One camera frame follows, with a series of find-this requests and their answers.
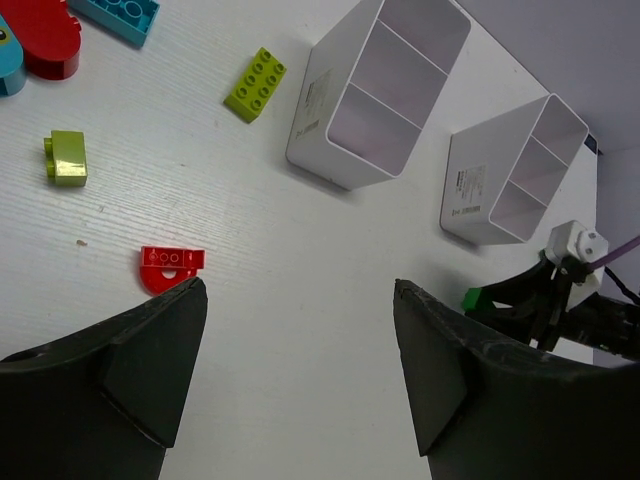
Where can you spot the right white divided container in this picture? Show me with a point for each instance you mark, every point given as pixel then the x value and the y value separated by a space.
pixel 503 173

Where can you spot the teal lego brick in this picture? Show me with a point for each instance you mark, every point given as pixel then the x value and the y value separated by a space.
pixel 130 20

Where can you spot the white divided container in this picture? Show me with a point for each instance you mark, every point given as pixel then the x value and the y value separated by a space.
pixel 503 173
pixel 370 86

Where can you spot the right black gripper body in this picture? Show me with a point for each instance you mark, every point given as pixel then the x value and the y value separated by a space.
pixel 599 321

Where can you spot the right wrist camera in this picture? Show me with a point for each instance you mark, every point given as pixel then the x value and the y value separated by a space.
pixel 574 240

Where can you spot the small lime green lego brick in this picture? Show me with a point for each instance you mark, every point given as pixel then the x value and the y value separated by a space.
pixel 66 162

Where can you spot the right blue table label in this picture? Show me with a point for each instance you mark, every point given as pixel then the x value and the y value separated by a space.
pixel 592 144

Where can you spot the teal printed lego piece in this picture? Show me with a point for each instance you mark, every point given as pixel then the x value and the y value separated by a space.
pixel 12 67

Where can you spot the left white divided container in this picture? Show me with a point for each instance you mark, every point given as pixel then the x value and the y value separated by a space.
pixel 370 86

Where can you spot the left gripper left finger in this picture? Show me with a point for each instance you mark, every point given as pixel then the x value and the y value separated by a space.
pixel 105 402

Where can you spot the lime green lego plate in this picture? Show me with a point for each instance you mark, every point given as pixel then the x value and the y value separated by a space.
pixel 256 86

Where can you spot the small red curved lego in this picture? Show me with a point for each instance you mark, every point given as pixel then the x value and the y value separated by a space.
pixel 162 268

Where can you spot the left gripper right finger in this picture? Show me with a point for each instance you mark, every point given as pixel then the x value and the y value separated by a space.
pixel 485 406

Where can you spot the red round lego piece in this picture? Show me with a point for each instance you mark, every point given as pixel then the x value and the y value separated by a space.
pixel 49 35

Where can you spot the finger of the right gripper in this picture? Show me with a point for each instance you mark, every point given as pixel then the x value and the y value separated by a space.
pixel 517 300

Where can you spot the dark green lego brick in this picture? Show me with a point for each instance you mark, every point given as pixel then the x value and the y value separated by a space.
pixel 473 300

